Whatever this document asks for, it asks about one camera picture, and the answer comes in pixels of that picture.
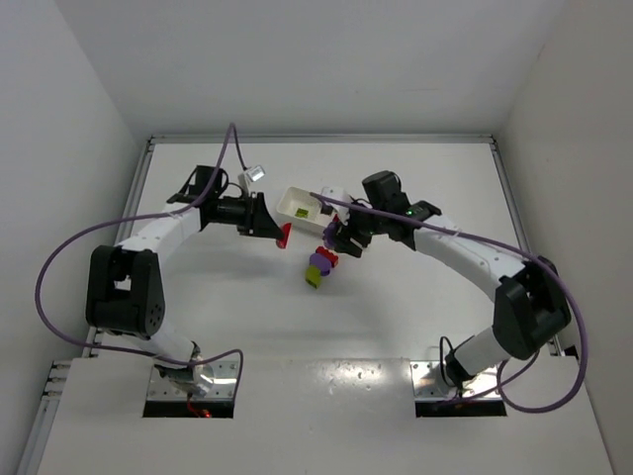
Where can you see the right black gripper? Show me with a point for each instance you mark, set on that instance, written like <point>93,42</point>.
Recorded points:
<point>353,226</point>

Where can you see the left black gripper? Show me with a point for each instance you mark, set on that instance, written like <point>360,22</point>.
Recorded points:
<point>252,214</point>

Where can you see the red half-round lego brick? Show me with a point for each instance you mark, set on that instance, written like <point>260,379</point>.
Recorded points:
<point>283,241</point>

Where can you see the light purple round lego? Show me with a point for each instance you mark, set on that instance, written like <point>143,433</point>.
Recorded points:
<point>321,263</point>

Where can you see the white three-compartment tray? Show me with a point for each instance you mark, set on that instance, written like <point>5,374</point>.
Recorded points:
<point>295,198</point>

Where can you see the lime green lego plate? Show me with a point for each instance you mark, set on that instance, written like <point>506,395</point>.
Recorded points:
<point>313,276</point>

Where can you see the red rectangular lego brick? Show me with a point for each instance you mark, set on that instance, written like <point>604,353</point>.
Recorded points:
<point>330,255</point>

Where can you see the purple curved lego brick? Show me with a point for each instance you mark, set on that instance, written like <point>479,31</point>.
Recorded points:
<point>330,231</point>

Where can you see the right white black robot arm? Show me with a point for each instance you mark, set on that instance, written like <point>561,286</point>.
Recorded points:
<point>529,307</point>

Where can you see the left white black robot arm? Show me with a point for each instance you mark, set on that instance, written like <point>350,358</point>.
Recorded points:
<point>125,290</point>

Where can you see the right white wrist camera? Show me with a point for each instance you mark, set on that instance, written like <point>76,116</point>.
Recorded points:
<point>333,200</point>

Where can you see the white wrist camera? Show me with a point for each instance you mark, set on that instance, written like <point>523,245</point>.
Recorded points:
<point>249,176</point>
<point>333,200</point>

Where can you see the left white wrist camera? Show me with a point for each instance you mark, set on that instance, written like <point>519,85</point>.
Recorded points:
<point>249,176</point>

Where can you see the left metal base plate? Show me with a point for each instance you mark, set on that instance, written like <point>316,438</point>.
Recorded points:
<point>213,382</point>

